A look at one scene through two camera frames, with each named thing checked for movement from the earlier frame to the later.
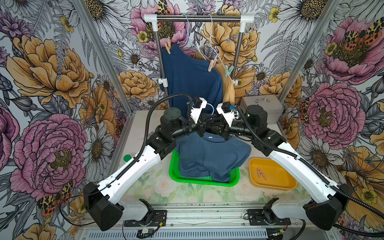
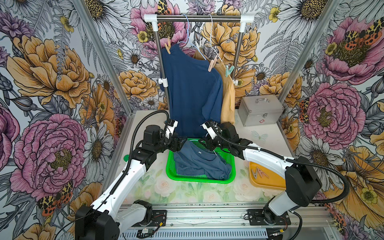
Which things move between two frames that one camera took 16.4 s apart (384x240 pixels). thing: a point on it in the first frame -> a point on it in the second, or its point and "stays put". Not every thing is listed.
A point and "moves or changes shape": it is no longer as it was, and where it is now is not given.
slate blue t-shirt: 211,155 moves or changes shape
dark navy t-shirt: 187,72 stays put
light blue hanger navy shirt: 188,39 stays put
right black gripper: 224,131 -> 209,142
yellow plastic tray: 266,174 stays put
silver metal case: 273,104 stays put
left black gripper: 202,121 -> 176,145
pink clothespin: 260,173 stays put
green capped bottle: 126,157 stays put
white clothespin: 197,45 -> 255,174
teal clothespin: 228,70 stays put
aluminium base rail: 253,221 stays put
